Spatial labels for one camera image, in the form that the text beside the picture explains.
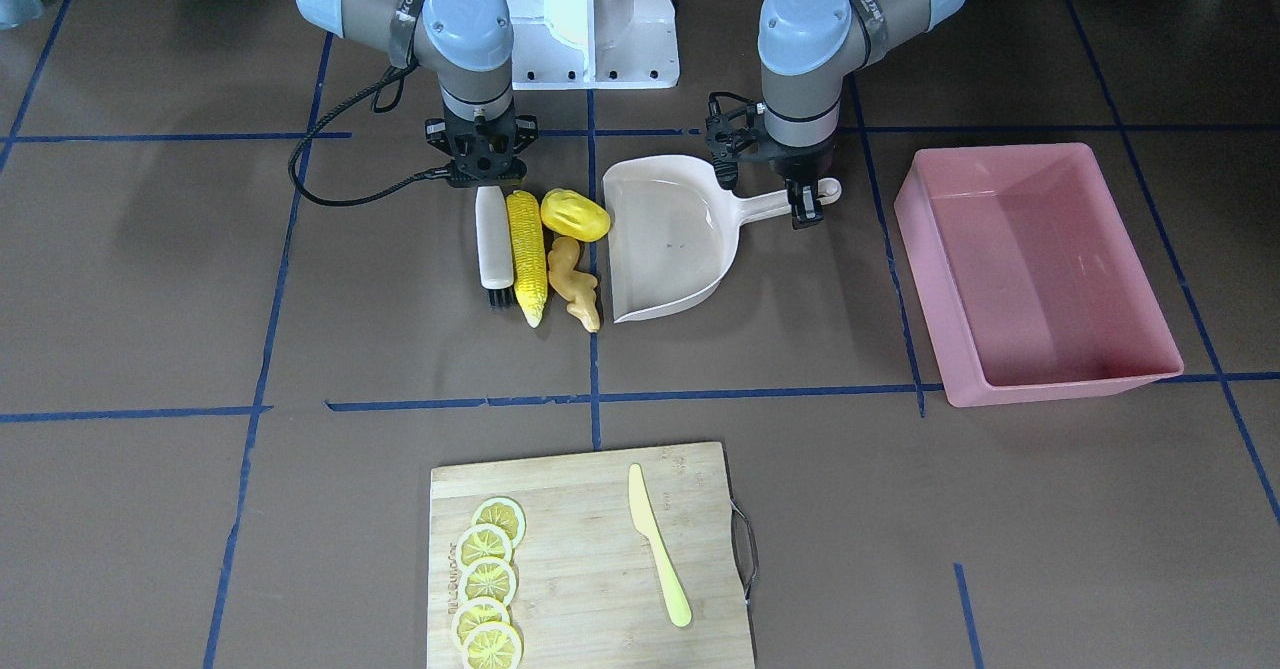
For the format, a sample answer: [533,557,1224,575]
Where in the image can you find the wooden cutting board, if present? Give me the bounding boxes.
[424,443,755,668]

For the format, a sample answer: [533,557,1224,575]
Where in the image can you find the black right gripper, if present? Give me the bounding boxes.
[425,113,539,189]

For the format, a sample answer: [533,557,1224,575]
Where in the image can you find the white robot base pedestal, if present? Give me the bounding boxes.
[507,0,681,91]

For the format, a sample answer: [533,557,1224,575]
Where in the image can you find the beige hand brush black bristles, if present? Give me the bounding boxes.
[475,185,515,310]

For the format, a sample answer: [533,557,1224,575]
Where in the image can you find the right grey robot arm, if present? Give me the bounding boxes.
[288,0,539,194]

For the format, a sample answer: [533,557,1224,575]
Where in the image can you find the yellow toy bell pepper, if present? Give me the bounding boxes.
[540,189,612,242]

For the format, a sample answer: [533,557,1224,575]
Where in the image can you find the beige plastic dustpan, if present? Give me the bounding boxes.
[602,155,791,324]

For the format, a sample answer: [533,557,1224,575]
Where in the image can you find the yellow plastic knife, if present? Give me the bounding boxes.
[627,463,692,629]

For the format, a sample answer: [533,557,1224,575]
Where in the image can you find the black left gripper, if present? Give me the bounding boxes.
[705,92,835,230]

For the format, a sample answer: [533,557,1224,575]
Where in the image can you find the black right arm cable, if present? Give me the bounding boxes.
[288,59,451,209]

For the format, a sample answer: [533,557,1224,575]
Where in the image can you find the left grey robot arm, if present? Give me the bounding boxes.
[707,0,965,230]

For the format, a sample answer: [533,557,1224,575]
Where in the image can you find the pink plastic bin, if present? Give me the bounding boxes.
[895,142,1185,408]

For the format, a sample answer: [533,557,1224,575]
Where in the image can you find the brown toy ginger root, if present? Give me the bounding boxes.
[547,235,602,335]

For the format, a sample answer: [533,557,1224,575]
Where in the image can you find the yellow toy corn cob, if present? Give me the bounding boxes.
[506,191,549,327]

